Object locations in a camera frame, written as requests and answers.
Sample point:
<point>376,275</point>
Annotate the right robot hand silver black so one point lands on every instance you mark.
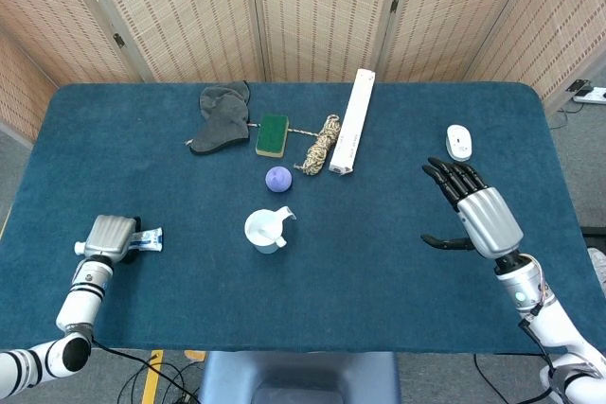
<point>492,219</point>

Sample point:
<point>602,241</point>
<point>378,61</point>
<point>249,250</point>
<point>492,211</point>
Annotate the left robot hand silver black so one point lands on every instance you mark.
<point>109,236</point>

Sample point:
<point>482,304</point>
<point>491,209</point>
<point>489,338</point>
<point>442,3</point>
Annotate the blue white toothpaste tube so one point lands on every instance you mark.
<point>149,239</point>

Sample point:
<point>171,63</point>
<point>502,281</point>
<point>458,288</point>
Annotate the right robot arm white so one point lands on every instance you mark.
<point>544,319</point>

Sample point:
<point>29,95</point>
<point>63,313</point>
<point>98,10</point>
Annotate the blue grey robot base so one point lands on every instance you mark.
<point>298,378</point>

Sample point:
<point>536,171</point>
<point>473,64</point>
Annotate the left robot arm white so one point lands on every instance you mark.
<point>80,304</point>

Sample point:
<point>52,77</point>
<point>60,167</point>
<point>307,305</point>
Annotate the white computer mouse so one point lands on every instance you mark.
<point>458,143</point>

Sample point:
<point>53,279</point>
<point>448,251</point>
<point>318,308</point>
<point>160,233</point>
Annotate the yellow floor tape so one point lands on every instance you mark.
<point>152,375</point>

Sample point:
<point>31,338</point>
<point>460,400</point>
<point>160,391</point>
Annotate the grey cloth glove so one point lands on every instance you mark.
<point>222,125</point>

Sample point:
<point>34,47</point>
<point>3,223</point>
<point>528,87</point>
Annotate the white power strip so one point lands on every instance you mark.
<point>592,95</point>

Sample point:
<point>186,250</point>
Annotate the long white cardboard box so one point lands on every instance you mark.
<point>352,125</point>

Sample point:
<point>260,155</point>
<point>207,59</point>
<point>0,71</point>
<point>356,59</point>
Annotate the purple ball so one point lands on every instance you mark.
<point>278,179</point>

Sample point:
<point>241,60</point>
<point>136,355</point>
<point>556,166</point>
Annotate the blue table cloth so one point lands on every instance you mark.
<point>331,300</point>

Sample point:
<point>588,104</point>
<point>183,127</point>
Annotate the green yellow sponge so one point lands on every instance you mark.
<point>272,134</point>

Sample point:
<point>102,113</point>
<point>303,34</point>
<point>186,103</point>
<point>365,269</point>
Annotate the dark screen hinge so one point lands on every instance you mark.
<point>394,4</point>
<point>119,40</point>

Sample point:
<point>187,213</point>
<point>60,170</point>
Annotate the woven folding screen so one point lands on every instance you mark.
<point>308,11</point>

